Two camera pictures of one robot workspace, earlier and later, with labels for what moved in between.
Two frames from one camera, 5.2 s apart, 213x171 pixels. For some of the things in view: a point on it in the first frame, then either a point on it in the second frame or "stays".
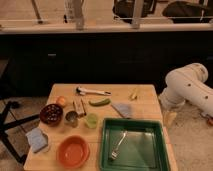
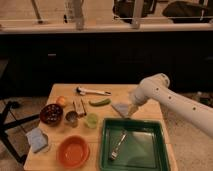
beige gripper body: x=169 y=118 → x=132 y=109
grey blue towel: x=123 y=108 stays
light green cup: x=92 y=120 stays
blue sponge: x=37 y=139 stays
